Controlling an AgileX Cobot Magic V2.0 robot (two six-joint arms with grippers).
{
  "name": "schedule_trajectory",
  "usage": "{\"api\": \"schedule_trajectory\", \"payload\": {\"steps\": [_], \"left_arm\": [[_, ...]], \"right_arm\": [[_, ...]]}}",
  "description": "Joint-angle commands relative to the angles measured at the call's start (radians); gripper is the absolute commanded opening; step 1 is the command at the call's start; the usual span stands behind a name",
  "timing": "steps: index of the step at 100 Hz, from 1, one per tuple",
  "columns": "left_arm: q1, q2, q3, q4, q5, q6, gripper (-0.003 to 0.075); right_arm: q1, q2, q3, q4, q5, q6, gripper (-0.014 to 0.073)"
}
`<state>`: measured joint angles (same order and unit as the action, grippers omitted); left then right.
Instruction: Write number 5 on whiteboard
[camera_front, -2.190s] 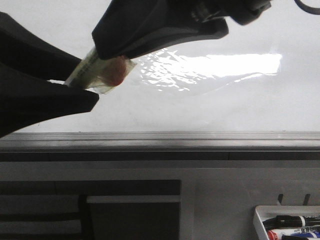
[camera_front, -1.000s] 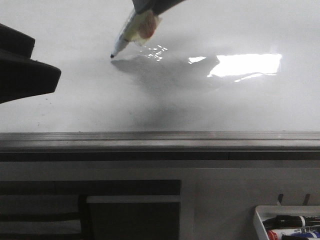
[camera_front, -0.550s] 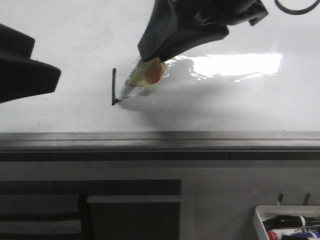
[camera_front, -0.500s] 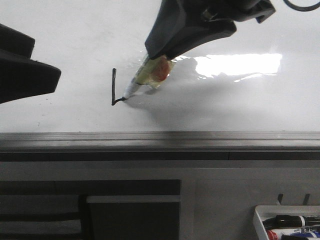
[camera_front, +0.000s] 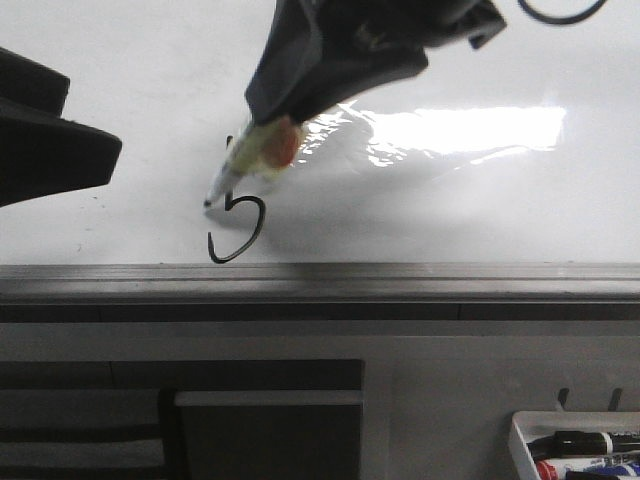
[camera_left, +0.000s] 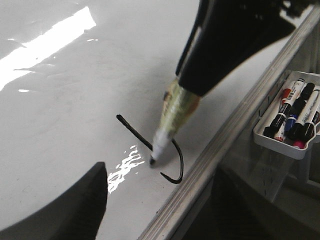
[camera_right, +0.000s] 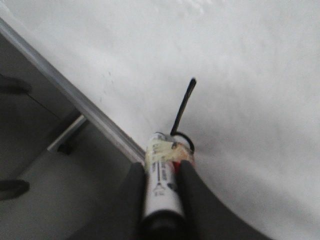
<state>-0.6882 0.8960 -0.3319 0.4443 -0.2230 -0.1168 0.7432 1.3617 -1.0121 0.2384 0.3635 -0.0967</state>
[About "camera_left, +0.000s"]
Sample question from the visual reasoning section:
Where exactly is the pink capped marker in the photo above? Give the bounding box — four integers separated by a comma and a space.
292, 140, 306, 149

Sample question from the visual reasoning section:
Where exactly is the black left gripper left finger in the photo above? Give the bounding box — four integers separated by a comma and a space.
0, 162, 108, 240

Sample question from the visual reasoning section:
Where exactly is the blue capped marker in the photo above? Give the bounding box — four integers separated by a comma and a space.
284, 97, 306, 134

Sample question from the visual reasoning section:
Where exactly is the aluminium whiteboard frame rail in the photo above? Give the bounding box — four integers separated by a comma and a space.
139, 5, 320, 240

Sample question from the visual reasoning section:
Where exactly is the white marker tray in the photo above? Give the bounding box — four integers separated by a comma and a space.
253, 71, 320, 160

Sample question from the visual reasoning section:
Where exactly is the white marker with black tip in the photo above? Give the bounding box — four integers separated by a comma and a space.
149, 78, 201, 165

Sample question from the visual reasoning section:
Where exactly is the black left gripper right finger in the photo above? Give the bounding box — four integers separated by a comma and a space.
175, 0, 313, 97

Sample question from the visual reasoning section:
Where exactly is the white whiteboard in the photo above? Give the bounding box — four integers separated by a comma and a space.
0, 0, 313, 240

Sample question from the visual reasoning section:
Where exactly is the red capped marker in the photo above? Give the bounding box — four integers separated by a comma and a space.
273, 88, 291, 142

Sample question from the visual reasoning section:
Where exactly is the black capped marker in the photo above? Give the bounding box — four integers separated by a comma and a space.
287, 85, 320, 141
263, 78, 305, 138
300, 110, 320, 143

